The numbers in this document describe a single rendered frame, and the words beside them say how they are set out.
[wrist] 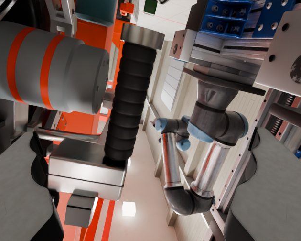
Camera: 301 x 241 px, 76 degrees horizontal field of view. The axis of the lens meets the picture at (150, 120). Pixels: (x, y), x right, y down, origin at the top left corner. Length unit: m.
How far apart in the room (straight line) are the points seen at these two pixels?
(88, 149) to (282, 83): 0.24
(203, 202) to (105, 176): 0.81
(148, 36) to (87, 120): 0.70
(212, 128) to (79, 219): 0.59
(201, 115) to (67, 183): 0.57
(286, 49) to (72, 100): 0.31
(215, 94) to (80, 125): 0.56
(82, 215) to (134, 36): 0.20
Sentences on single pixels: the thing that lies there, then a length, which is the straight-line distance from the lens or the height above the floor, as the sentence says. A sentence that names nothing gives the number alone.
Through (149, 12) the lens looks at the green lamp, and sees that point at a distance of 0.72.
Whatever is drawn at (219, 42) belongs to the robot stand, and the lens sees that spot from 0.68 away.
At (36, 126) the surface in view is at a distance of 0.50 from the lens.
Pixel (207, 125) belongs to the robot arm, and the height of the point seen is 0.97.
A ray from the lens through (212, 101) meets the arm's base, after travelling 0.72.
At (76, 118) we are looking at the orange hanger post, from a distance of 0.87.
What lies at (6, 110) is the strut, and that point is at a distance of 0.46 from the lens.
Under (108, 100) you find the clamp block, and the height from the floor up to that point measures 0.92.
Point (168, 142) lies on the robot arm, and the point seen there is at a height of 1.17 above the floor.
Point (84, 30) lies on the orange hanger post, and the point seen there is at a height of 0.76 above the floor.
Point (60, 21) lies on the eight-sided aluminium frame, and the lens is 0.66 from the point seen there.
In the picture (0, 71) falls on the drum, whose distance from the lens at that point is 0.39.
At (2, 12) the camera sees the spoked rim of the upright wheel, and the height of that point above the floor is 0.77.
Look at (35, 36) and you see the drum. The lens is 0.39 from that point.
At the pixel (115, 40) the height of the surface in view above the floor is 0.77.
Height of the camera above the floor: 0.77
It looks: 20 degrees up
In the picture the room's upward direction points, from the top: 165 degrees counter-clockwise
